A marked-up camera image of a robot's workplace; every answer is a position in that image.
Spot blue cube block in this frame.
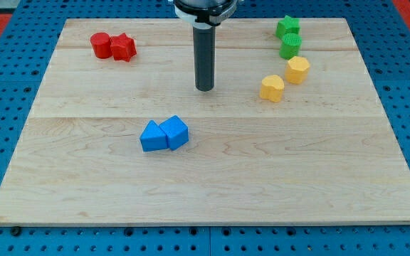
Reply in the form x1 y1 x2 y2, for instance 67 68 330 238
159 115 189 151

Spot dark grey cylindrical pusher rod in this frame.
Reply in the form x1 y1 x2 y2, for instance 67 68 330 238
193 27 216 92

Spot yellow heart block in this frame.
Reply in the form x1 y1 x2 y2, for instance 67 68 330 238
259 75 285 102

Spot green star block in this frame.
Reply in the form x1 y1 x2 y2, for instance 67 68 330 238
275 15 300 39

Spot red star block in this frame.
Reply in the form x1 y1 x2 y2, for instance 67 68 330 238
110 33 137 62

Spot black white robot end effector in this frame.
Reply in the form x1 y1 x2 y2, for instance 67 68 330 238
173 0 238 29

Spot blue triangle block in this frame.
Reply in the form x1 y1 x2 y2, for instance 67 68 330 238
140 120 168 151

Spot light wooden board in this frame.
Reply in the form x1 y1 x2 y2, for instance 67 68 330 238
0 18 410 227

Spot green cylinder block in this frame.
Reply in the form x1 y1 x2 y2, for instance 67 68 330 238
279 33 302 60

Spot yellow hexagon block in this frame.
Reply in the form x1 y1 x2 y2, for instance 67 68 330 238
285 56 310 85

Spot red cylinder block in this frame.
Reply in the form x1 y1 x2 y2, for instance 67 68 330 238
90 32 112 59

